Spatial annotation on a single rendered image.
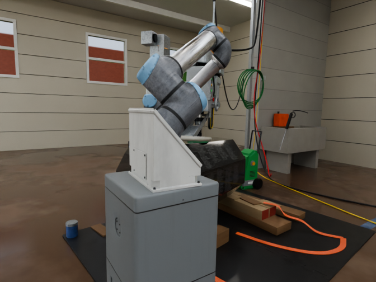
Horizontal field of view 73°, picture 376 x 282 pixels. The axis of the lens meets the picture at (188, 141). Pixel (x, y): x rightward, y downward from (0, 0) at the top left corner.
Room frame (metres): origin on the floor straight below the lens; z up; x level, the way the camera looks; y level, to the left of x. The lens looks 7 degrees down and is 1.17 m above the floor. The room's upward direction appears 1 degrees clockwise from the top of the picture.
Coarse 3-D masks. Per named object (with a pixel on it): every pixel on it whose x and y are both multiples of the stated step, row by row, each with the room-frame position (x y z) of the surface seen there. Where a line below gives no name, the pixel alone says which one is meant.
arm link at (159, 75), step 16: (208, 32) 1.55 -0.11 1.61; (192, 48) 1.37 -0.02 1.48; (208, 48) 1.50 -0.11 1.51; (144, 64) 1.13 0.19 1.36; (160, 64) 1.14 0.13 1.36; (176, 64) 1.20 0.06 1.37; (192, 64) 1.37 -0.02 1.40; (144, 80) 1.15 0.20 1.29; (160, 80) 1.13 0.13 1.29; (176, 80) 1.15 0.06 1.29; (160, 96) 1.15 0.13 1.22
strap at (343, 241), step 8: (280, 208) 2.47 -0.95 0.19; (288, 216) 2.43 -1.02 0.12; (320, 232) 2.29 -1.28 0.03; (256, 240) 2.13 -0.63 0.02; (344, 240) 2.17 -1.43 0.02; (288, 248) 2.01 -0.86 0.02; (296, 248) 2.01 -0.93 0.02; (336, 248) 2.02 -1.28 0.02; (344, 248) 2.03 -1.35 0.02; (216, 280) 1.59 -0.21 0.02
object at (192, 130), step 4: (208, 112) 2.70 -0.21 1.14; (208, 116) 2.69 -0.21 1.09; (204, 120) 2.49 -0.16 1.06; (192, 124) 2.49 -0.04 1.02; (200, 124) 2.34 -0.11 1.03; (188, 128) 2.33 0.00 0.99; (192, 128) 2.37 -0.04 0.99; (196, 128) 2.37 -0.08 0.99; (200, 128) 2.33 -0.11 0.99; (184, 132) 2.21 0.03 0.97; (188, 132) 2.28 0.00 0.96; (192, 132) 2.27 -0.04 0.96; (196, 132) 2.18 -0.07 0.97; (192, 136) 2.09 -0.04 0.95; (196, 136) 2.18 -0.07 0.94
